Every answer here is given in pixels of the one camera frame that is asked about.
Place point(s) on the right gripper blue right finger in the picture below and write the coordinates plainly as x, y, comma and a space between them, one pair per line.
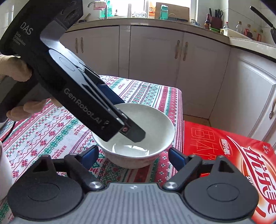
187, 170

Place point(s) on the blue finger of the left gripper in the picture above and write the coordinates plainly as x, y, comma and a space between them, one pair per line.
112, 96
131, 130

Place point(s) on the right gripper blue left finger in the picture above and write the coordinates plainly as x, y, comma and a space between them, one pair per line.
79, 168

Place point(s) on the plain white bowl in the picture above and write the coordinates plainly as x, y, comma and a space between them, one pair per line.
154, 134

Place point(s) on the plain white deep plate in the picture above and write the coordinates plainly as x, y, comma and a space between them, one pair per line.
5, 174

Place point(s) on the white kitchen cabinets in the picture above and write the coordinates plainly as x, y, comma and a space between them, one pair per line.
233, 88

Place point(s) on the gloved left hand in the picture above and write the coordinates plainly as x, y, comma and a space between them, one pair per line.
21, 94

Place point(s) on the patterned red green tablecloth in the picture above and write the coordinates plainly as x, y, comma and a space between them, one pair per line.
56, 132

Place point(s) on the red cardboard box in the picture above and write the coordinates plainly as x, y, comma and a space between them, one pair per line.
253, 158

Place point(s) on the teal lidded jar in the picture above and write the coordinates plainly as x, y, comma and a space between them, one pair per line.
163, 12

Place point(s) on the dark sauce bottle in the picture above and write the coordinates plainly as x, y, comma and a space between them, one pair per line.
207, 23

